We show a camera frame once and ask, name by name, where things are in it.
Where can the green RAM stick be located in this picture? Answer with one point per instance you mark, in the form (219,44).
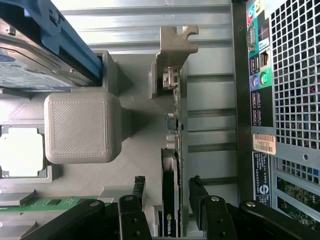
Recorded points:
(57,201)

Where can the open black PC case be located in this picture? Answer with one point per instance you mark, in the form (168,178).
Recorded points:
(295,75)

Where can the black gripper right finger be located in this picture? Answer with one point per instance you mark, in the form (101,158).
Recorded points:
(250,225)

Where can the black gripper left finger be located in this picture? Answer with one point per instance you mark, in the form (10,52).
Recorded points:
(75,222)

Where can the beige barcode sticker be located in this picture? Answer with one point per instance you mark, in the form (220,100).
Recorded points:
(264,143)

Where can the grey printed parts rack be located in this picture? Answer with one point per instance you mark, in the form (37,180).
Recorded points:
(77,127)

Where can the hard disk blue caddy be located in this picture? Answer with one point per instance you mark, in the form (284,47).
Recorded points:
(25,62)

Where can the silver CPU chip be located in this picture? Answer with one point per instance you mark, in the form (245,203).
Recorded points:
(20,152)

